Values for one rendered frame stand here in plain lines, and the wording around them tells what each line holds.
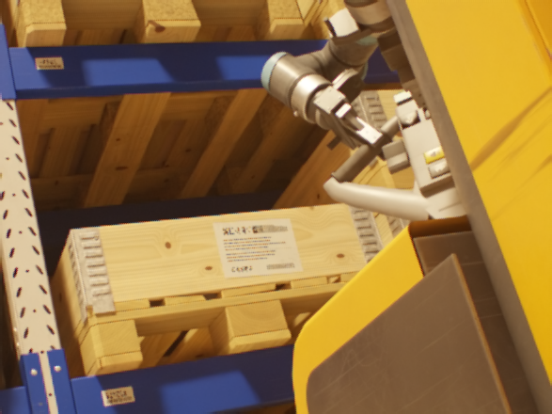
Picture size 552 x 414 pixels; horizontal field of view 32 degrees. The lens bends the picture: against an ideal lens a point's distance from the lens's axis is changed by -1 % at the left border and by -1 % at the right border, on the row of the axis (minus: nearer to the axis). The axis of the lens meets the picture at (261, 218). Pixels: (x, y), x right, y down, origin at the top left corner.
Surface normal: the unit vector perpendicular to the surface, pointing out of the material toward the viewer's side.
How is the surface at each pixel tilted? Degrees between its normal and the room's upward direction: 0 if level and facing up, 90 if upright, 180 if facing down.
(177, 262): 90
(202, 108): 180
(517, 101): 90
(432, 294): 90
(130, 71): 90
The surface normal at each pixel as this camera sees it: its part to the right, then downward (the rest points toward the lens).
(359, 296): -0.91, 0.09
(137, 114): 0.26, 0.89
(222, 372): 0.33, -0.44
